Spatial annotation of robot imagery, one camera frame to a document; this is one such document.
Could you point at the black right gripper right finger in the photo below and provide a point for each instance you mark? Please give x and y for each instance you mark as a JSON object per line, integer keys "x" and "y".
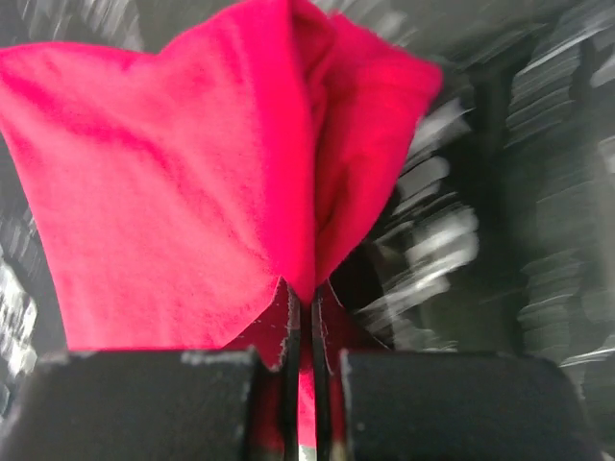
{"x": 375, "y": 404}

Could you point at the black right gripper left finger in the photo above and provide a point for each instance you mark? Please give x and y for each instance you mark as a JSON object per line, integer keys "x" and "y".
{"x": 236, "y": 403}

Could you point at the red t-shirt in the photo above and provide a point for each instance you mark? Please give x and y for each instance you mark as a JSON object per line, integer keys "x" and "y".
{"x": 174, "y": 192}

